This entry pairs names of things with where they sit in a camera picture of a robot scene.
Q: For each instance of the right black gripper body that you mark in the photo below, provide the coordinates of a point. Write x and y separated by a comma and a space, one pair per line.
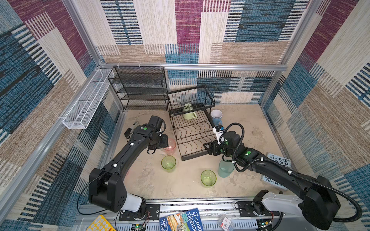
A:
210, 147

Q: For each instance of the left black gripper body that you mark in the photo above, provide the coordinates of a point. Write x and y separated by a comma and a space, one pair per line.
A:
162, 142

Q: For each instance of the clear pink plastic cup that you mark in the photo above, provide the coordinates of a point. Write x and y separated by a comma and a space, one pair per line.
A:
171, 149

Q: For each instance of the clear green plastic cup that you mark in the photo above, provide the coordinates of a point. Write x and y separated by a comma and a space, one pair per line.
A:
168, 163
208, 178

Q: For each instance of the light green ceramic mug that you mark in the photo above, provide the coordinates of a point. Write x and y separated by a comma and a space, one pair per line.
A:
190, 114

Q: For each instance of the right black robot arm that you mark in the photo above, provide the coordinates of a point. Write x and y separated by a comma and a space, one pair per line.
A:
314, 198

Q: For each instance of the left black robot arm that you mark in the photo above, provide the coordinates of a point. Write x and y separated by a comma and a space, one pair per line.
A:
106, 187

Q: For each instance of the black two-tier dish rack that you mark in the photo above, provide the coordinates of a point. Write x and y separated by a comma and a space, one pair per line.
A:
190, 135

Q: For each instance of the translucent teal plastic cup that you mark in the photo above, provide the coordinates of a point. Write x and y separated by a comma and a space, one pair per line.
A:
225, 168

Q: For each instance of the blue speckled ceramic mug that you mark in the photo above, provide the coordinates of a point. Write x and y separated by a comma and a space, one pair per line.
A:
217, 117

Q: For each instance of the black silver stapler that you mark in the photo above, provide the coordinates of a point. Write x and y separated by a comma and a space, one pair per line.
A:
129, 132

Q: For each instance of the black mesh shelf unit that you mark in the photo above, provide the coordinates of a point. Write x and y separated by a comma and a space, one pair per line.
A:
140, 87

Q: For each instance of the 91-storey treehouse book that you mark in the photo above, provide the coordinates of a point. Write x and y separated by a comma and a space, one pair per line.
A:
184, 221

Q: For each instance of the small clear plastic packet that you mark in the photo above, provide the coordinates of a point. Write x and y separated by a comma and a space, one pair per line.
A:
225, 223

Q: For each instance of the yellow patterned card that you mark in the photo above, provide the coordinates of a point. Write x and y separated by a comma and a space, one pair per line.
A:
100, 224

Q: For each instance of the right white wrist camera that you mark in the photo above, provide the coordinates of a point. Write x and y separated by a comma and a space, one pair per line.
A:
219, 132

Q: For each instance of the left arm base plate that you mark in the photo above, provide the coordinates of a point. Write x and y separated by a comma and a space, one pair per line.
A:
151, 212

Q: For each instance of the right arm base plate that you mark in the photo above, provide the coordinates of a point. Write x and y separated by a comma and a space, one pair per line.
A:
248, 209

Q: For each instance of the white wire wall basket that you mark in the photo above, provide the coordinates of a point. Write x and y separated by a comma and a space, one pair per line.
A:
83, 110

